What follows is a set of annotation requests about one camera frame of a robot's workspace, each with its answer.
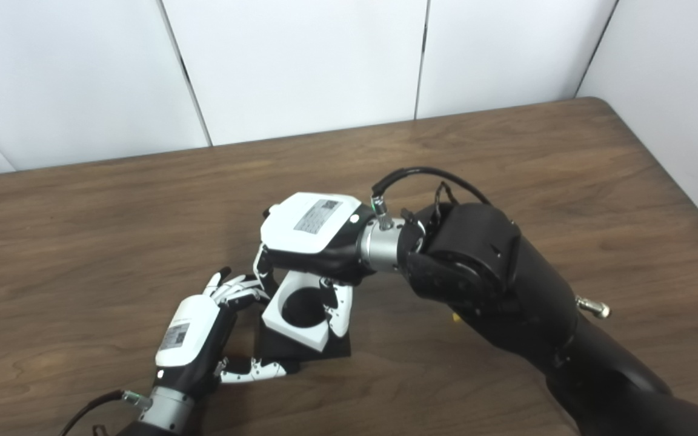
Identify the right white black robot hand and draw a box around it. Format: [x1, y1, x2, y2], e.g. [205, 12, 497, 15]
[252, 193, 380, 339]

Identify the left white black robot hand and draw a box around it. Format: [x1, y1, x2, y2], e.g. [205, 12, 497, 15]
[154, 266, 301, 400]

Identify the white square piece with hole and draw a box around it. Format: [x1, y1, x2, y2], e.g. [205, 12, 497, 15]
[262, 271, 341, 353]

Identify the black peg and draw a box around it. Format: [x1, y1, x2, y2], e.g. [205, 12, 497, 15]
[254, 289, 351, 363]

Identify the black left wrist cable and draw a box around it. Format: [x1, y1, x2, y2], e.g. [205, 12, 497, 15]
[58, 389, 151, 436]

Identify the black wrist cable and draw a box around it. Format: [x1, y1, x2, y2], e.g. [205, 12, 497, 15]
[371, 167, 611, 320]
[58, 389, 151, 436]

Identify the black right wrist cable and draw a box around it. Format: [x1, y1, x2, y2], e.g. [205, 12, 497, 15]
[371, 167, 611, 320]

